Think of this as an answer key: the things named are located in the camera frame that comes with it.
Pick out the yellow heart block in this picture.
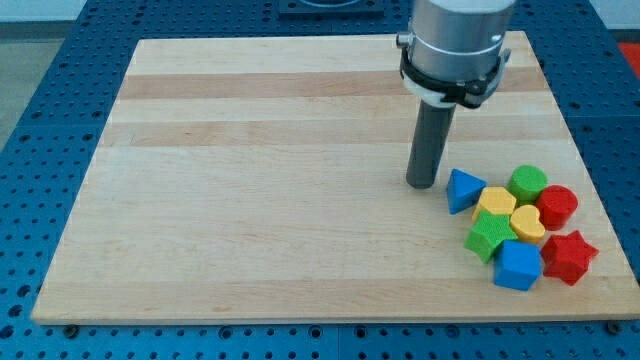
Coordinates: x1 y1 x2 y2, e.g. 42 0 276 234
510 205 546 245

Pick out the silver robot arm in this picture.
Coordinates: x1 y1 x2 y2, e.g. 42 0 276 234
396 0 516 189

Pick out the blue cube block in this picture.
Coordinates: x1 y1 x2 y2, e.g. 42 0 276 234
494 240 541 291

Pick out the red cylinder block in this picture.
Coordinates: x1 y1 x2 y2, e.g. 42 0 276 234
534 185 579 231

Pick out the yellow hexagon block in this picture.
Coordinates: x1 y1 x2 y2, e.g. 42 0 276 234
472 187 517 222

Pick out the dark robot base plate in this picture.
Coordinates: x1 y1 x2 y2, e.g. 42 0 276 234
276 0 385 18

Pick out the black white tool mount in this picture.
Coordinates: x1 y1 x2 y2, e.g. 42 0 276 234
399 47 511 109

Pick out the green star block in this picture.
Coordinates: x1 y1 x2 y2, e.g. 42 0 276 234
464 210 518 264

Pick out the red star block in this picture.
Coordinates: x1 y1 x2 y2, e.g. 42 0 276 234
540 230 599 286

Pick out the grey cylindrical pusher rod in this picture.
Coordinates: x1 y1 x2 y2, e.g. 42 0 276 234
406 101 455 189

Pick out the green cylinder block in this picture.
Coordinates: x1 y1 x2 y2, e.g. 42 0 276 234
507 165 548 205

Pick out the blue triangle block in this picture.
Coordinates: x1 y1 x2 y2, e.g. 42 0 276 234
446 168 487 215

